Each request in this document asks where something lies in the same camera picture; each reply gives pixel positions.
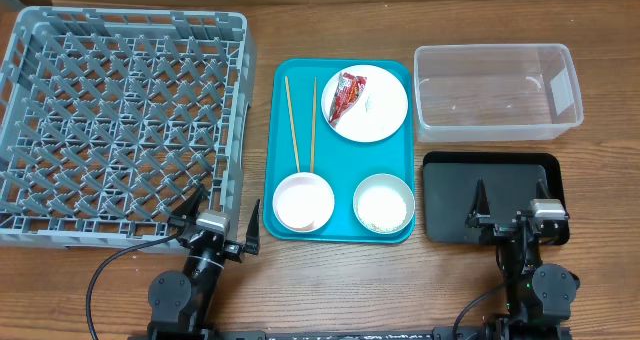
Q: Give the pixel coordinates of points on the white napkin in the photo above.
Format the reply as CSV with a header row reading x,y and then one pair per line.
x,y
369,102

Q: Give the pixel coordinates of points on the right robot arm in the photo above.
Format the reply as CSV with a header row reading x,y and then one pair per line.
x,y
538,295

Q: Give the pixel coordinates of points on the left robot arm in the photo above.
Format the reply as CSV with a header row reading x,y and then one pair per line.
x,y
180,300

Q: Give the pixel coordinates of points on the wooden chopstick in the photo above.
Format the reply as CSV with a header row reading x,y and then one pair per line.
x,y
313,126
292,123

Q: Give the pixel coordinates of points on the red snack wrapper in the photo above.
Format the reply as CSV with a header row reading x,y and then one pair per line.
x,y
349,90

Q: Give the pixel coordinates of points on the white rice grains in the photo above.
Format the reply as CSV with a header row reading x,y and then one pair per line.
x,y
381,209

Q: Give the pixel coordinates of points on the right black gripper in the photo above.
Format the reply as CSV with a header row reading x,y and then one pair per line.
x,y
496,227

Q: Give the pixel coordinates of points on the grey metal bowl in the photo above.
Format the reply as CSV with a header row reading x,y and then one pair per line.
x,y
391,182

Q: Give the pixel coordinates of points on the black rectangular tray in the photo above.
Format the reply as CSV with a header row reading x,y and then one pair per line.
x,y
510,180

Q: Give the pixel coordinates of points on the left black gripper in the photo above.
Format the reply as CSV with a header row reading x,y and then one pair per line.
x,y
234,252

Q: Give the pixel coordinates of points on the large white round plate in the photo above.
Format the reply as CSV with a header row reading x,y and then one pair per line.
x,y
389,111

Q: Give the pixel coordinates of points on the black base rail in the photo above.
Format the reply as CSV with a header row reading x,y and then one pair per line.
x,y
437,333

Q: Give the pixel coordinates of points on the teal serving tray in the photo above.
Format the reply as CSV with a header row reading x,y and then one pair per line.
x,y
343,163

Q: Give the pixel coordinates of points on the grey plastic dish rack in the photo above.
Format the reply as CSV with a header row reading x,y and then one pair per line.
x,y
111,118

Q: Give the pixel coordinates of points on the clear plastic bin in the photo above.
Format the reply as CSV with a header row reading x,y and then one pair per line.
x,y
495,92

